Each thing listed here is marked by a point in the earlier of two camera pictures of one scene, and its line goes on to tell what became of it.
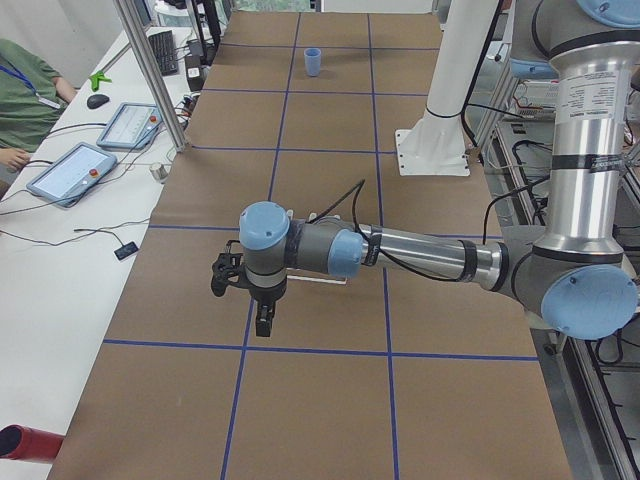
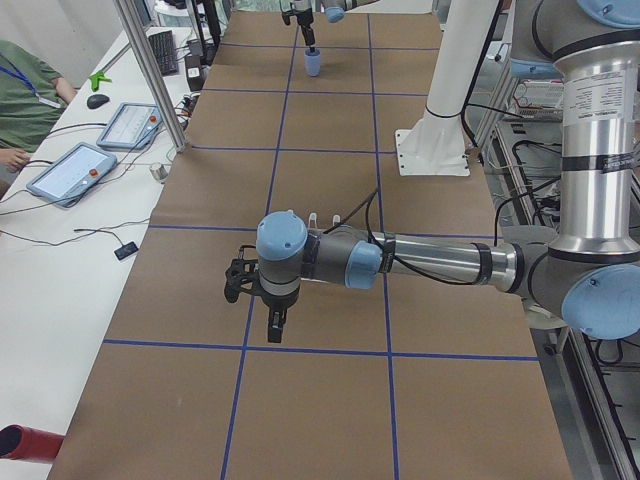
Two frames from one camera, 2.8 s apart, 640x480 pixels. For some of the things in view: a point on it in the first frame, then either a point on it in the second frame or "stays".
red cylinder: x=20 y=443 stays
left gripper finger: x=269 y=314 → x=283 y=322
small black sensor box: x=126 y=250 stays
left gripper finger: x=260 y=319 → x=269 y=323
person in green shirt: x=33 y=97 stays
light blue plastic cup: x=312 y=61 stays
